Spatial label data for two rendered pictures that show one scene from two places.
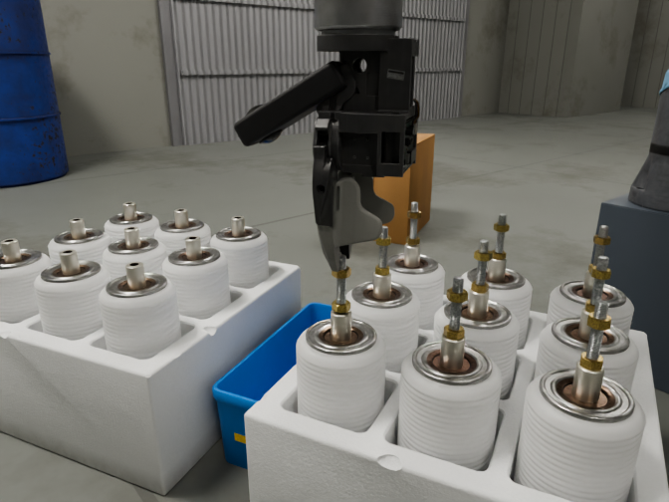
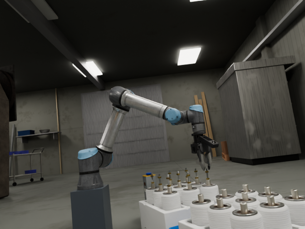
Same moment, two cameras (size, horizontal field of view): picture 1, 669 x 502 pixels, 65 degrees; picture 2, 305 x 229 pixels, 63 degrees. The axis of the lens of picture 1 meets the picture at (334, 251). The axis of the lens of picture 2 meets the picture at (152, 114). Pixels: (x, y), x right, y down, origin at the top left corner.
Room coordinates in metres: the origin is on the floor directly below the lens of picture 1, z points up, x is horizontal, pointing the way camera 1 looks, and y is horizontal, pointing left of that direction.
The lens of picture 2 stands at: (1.71, 0.73, 0.48)
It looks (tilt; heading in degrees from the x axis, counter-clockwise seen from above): 8 degrees up; 222
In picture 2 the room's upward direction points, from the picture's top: 7 degrees counter-clockwise
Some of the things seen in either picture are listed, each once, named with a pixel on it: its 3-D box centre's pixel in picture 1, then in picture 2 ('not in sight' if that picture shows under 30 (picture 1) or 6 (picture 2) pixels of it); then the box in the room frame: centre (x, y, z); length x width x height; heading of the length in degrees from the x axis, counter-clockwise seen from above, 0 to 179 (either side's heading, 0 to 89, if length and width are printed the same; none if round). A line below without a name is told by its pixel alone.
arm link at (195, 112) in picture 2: not in sight; (196, 115); (0.49, -0.02, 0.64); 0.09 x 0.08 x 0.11; 112
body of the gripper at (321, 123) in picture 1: (364, 108); (199, 142); (0.49, -0.03, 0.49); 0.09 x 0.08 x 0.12; 73
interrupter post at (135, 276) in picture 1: (135, 276); (245, 188); (0.63, 0.26, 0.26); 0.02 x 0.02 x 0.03
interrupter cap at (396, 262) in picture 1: (411, 264); (169, 192); (0.71, -0.11, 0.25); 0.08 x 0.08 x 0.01
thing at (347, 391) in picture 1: (340, 408); (211, 202); (0.49, -0.01, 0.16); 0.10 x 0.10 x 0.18
